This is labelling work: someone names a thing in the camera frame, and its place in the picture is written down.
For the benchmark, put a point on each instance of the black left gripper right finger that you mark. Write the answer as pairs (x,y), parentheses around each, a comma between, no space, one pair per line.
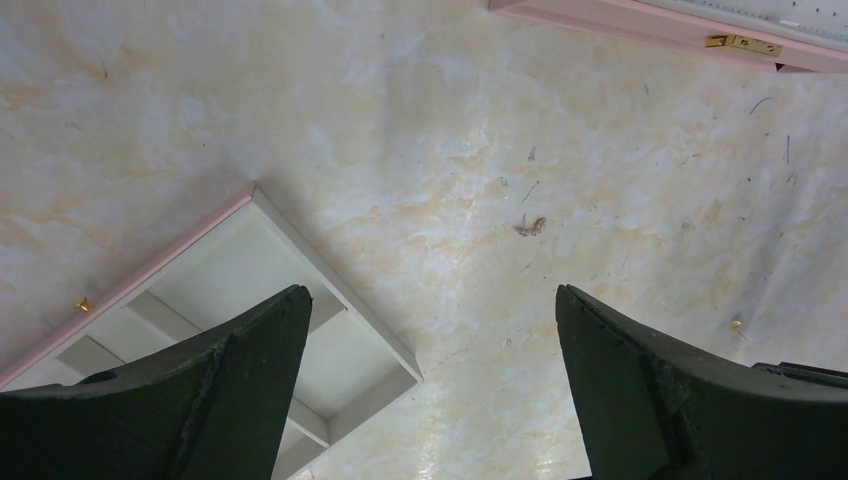
(651,406)

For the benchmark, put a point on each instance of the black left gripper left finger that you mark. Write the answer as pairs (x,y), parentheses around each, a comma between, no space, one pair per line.
(213,406)

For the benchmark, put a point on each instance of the gold stud earring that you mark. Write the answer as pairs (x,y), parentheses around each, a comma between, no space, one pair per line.
(736,325)
(83,305)

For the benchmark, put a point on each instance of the grey divided drawer tray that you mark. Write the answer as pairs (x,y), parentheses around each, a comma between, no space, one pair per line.
(353,366)

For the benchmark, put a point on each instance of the pink jewelry box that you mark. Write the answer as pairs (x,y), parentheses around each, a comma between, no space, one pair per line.
(792,36)

